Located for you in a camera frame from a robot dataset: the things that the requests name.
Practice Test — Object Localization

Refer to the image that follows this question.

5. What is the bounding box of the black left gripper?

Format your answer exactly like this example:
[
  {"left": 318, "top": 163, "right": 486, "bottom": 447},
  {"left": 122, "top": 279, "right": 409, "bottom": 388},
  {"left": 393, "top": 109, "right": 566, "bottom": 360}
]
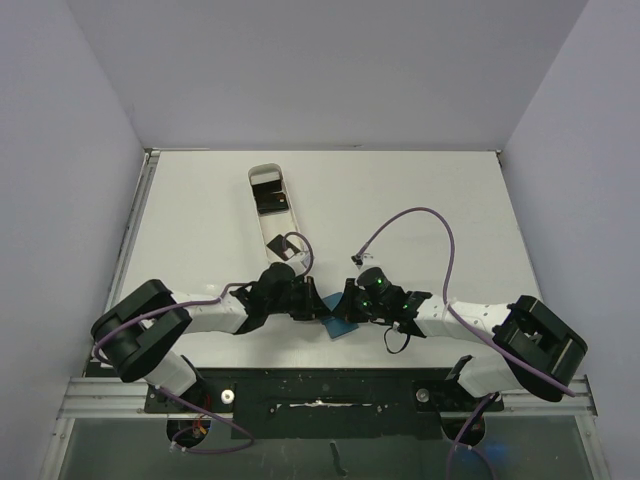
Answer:
[{"left": 266, "top": 275, "right": 331, "bottom": 320}]

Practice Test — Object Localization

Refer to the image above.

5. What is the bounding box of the black credit card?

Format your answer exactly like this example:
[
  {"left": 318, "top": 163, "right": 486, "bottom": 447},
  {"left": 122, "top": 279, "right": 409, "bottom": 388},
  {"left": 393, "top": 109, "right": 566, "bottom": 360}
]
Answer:
[
  {"left": 252, "top": 180, "right": 289, "bottom": 215},
  {"left": 266, "top": 234, "right": 300, "bottom": 261}
]

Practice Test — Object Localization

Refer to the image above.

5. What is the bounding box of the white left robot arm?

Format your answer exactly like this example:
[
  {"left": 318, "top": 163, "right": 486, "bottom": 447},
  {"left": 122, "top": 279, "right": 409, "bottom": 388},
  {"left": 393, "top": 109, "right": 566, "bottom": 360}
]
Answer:
[{"left": 91, "top": 262, "right": 330, "bottom": 411}]

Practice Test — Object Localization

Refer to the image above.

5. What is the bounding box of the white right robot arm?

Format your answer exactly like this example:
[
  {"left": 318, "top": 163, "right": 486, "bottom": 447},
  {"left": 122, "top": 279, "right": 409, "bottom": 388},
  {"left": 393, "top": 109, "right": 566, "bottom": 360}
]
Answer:
[{"left": 332, "top": 267, "right": 588, "bottom": 409}]

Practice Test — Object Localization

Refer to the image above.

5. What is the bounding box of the white card tray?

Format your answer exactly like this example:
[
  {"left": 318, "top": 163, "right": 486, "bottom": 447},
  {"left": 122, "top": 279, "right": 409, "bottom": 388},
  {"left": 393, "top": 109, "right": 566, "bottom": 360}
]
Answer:
[{"left": 248, "top": 163, "right": 305, "bottom": 263}]

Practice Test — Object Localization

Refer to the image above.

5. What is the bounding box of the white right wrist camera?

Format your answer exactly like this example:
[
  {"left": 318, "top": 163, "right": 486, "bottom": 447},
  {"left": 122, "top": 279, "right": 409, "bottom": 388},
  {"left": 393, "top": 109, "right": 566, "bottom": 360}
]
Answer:
[{"left": 351, "top": 252, "right": 380, "bottom": 271}]

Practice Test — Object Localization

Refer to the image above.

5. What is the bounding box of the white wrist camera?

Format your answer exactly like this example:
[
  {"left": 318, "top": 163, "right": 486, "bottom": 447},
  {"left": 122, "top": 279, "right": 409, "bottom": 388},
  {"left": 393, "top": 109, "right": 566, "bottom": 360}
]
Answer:
[
  {"left": 285, "top": 251, "right": 314, "bottom": 276},
  {"left": 351, "top": 252, "right": 380, "bottom": 271}
]

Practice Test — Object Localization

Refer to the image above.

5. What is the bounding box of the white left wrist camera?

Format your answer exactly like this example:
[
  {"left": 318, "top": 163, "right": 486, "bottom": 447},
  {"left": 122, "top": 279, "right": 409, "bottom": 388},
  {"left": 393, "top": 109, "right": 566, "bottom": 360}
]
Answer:
[{"left": 285, "top": 251, "right": 314, "bottom": 276}]

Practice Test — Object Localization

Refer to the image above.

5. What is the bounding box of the short black cable loop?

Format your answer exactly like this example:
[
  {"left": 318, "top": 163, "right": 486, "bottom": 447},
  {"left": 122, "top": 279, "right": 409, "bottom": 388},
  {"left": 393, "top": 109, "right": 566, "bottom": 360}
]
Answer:
[{"left": 383, "top": 324, "right": 414, "bottom": 355}]

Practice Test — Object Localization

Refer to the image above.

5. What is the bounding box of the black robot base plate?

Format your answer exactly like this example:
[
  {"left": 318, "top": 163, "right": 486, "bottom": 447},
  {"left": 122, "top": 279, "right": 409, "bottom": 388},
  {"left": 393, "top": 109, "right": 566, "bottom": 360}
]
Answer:
[{"left": 144, "top": 368, "right": 503, "bottom": 454}]

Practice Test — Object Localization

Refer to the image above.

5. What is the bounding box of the aluminium frame rail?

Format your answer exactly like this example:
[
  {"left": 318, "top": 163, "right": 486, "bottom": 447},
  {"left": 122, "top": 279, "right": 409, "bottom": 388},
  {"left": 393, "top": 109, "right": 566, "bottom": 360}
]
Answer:
[{"left": 57, "top": 372, "right": 599, "bottom": 421}]

